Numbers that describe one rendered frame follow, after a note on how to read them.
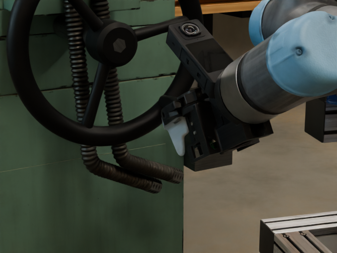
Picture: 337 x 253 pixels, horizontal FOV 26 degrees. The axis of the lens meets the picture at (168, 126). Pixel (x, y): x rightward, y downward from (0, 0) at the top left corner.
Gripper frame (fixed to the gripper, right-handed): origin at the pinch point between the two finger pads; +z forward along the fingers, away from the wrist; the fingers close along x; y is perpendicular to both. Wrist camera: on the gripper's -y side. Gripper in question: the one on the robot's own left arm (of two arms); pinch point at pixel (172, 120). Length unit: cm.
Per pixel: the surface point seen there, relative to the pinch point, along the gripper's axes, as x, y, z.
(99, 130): -8.5, -1.7, 5.3
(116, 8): -0.5, -18.9, 5.9
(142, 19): 8.3, -20.1, 16.3
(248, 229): 75, 21, 119
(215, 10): 143, -82, 207
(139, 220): 4.8, 10.8, 33.2
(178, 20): 5.1, -13.5, -0.8
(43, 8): -11.6, -20.1, 5.1
